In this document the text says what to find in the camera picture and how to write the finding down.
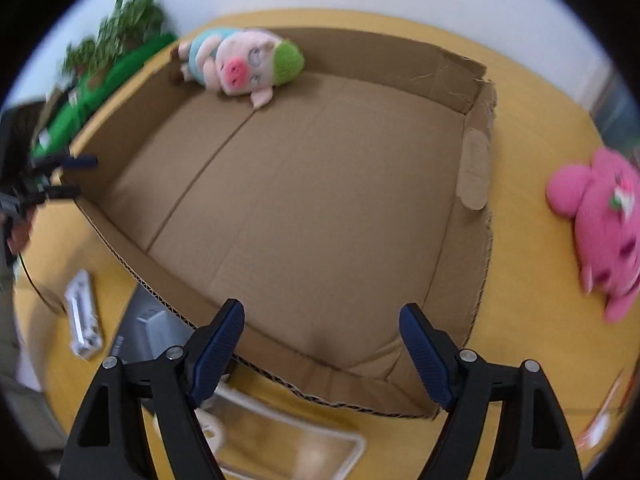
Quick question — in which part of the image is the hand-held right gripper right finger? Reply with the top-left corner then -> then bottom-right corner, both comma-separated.
398,303 -> 585,480

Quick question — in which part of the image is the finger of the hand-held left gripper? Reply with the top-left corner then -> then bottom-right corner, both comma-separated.
31,154 -> 99,173
21,185 -> 82,207

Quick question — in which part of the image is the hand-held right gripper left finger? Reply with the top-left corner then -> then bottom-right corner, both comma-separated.
59,298 -> 247,480

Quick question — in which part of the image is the clear white phone case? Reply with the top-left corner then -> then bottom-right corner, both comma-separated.
192,385 -> 366,480

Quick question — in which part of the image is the white phone stand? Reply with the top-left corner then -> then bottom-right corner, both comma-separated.
64,269 -> 104,360

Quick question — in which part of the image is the brown cardboard box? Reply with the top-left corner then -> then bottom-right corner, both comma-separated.
59,26 -> 498,420

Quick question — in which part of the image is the yellow wooden desktop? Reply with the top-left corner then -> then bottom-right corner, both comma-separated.
12,7 -> 631,480

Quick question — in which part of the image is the person's left hand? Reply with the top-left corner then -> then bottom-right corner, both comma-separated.
7,207 -> 38,256

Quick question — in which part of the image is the grey box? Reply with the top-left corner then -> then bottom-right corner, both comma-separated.
117,287 -> 198,366

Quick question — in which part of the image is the green potted plant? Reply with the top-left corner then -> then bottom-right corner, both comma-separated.
62,0 -> 166,78

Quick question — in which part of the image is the pink pig plush toy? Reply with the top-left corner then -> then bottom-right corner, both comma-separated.
177,27 -> 306,110

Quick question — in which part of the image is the black cable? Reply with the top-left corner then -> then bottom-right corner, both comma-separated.
15,252 -> 68,317

